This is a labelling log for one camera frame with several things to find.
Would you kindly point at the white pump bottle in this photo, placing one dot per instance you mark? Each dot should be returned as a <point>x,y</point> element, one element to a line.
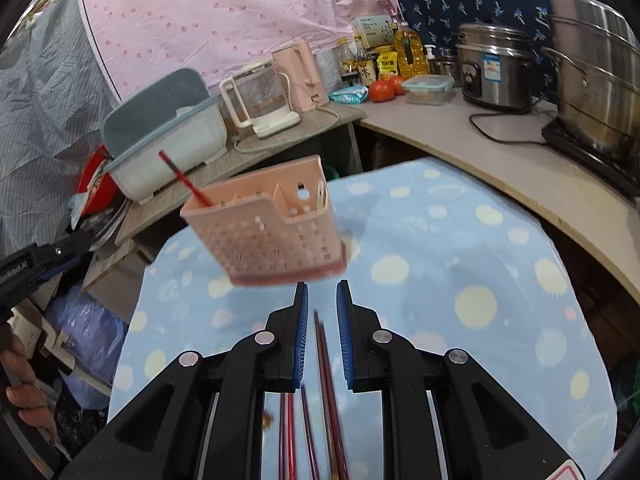
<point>430,51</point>

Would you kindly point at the yellow seasoning packet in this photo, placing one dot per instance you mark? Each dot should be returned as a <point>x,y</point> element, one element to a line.
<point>386,64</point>

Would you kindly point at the dark sauce bottle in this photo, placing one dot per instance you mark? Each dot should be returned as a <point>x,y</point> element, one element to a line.
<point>348,67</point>

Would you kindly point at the glass food container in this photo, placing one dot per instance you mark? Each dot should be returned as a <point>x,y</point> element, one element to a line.
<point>427,91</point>

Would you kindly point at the blue plastic bag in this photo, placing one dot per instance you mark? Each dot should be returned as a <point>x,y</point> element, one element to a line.
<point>90,340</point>

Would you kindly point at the red tomato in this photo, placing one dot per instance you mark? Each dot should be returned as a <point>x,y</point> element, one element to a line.
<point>381,91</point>
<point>397,85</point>

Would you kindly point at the curved beige counter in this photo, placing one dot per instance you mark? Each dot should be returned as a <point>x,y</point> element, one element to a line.
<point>450,130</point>

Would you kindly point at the cooking oil bottle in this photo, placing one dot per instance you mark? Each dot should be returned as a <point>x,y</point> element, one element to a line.
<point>411,52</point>

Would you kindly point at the grey striped cloth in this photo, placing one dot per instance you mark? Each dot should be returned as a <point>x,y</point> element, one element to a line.
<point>45,110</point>

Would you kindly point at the blue spotted blanket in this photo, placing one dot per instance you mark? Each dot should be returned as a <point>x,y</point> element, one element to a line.
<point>425,260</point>

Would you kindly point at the pink dotted curtain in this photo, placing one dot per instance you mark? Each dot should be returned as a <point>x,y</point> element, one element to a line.
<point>225,10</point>

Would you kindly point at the wooden side table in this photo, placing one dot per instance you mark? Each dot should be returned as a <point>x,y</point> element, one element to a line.
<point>300,125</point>

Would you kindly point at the large steel steamer pot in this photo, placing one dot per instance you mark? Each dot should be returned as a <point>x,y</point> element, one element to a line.
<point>595,85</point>

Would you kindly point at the pink electric kettle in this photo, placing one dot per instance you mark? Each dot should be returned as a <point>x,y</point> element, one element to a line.
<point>300,75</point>

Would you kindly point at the pink perforated utensil holder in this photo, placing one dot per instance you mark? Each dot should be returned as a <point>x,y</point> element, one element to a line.
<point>260,245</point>

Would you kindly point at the white grey lidded bin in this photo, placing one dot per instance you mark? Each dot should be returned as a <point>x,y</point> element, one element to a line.
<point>170,135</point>

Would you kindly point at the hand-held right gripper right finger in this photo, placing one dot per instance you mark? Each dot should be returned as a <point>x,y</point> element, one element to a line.
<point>344,340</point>

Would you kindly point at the red plastic basin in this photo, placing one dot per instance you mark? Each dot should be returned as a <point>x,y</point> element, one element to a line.
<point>92,180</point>

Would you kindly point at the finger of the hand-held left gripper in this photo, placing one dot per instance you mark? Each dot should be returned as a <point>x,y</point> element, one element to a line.
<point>62,252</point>

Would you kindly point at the dark red chopstick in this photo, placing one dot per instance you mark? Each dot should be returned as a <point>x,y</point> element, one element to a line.
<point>310,435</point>
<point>336,435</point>
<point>324,385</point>

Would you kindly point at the yellow-label sauce bottle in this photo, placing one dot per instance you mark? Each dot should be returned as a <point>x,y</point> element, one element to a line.
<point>366,67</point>

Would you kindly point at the black induction cooker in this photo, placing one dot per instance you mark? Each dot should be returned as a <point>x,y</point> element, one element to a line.
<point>600,165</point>

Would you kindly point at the blue wet wipes pack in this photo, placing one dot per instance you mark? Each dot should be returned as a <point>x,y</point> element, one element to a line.
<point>348,95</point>

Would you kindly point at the black frying pan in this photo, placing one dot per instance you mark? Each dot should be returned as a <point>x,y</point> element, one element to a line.
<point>107,232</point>

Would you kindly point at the red black-striped chopstick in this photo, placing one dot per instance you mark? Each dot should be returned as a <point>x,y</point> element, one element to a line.
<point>182,176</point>

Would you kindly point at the steel rice cooker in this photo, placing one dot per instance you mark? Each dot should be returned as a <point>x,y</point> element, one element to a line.
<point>495,70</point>

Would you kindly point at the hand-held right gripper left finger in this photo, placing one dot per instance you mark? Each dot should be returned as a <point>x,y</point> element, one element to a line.
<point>301,340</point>

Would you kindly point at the person's left hand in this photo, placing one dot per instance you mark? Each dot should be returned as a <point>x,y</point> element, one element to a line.
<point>25,410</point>

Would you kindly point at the white green cardboard box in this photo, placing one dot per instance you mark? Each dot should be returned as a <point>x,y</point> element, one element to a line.
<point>372,32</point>

